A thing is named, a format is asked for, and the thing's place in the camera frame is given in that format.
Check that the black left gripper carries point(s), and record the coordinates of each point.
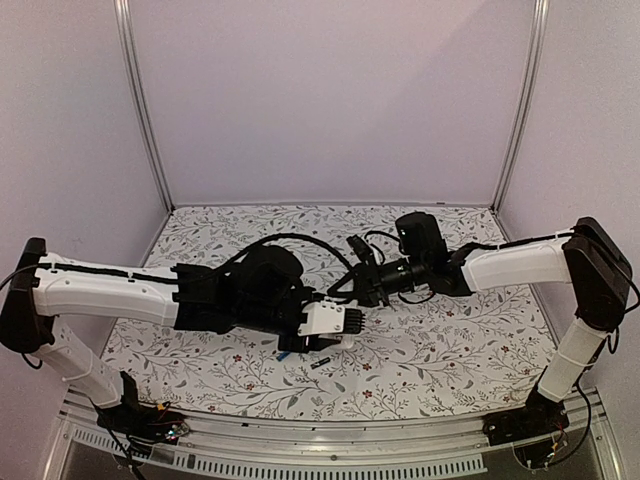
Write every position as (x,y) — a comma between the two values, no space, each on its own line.
(313,343)

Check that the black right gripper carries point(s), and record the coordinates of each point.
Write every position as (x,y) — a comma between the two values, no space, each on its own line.
(373,285)

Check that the white remote control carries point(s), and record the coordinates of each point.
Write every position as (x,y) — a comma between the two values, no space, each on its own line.
(345,342)

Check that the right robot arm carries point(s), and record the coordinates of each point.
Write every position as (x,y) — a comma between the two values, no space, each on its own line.
(584,257)

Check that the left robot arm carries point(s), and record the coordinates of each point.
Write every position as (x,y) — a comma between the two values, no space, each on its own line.
(262,291)

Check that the black battery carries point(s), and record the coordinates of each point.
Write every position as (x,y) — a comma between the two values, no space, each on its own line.
(320,363)

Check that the floral patterned table mat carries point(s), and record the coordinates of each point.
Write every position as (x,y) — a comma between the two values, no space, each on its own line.
(419,357)

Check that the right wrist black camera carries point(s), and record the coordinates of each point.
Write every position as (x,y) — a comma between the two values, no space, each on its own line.
(363,251)

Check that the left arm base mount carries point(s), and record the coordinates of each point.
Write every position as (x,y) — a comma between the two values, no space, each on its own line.
(142,424)

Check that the front aluminium rail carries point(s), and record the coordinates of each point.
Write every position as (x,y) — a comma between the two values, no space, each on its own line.
(237,447)

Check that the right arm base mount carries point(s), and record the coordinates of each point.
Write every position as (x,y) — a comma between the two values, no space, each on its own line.
(536,431)

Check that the right aluminium frame post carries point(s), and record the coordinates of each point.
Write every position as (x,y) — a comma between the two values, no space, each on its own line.
(525,98)

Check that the aluminium frame post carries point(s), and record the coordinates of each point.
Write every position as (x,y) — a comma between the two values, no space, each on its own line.
(141,108)
(525,98)

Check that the left aluminium frame post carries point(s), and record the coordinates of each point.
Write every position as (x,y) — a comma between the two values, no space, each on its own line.
(141,108)

